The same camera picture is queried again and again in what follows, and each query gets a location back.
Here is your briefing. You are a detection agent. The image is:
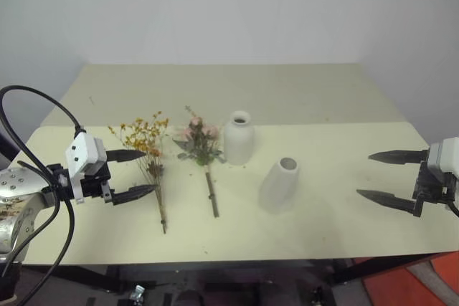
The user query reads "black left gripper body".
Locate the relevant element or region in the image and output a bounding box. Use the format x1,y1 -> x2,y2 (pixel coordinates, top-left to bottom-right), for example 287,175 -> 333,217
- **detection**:
80,148 -> 116,205

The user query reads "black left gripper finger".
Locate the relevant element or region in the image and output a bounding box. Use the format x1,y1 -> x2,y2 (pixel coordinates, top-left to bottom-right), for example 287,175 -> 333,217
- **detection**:
111,183 -> 157,206
105,149 -> 148,163

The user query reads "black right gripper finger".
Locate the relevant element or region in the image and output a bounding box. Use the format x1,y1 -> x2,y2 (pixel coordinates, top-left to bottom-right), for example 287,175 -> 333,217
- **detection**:
356,188 -> 422,218
368,149 -> 430,164

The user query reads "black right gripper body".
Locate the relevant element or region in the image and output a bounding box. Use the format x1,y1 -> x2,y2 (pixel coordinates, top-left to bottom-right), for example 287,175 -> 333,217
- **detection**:
412,159 -> 458,218

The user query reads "white tapered ceramic vase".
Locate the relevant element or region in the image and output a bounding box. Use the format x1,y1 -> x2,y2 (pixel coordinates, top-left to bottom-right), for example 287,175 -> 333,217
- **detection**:
257,156 -> 301,214

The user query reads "white bottle-shaped ceramic vase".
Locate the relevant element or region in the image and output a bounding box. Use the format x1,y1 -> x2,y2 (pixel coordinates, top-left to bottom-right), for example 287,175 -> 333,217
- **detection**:
222,110 -> 255,166

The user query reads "yellow dried flower bunch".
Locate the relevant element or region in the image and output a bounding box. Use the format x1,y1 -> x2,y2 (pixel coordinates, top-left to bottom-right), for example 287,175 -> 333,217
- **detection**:
108,110 -> 171,234

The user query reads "pink flower bouquet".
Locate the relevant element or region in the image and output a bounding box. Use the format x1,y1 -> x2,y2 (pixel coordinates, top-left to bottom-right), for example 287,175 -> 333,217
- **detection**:
171,105 -> 227,218

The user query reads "orange red mat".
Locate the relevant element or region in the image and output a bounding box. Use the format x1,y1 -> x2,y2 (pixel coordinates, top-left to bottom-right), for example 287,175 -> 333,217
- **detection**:
352,251 -> 459,306

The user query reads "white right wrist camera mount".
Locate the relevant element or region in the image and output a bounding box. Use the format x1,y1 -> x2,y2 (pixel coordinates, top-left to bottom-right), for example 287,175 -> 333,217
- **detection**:
428,135 -> 459,180

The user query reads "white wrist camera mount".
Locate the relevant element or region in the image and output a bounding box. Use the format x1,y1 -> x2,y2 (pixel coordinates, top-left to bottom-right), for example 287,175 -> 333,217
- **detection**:
64,132 -> 100,204
428,135 -> 459,180

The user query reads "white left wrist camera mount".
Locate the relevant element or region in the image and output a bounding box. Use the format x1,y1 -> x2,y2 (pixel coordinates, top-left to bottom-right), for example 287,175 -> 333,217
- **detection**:
64,132 -> 100,204

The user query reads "black table frame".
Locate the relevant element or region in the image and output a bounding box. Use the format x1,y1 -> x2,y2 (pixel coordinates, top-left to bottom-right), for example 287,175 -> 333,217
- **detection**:
0,253 -> 443,306

